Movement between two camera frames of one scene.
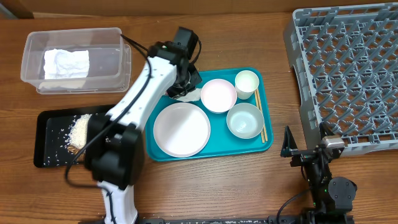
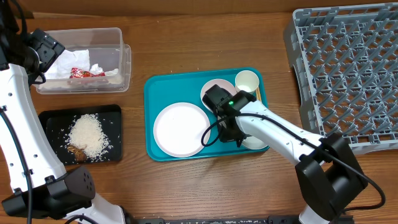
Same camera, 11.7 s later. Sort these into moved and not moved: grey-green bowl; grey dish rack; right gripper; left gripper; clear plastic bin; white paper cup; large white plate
Moved: grey-green bowl; left gripper; right gripper
Not moved: large white plate; grey dish rack; clear plastic bin; white paper cup
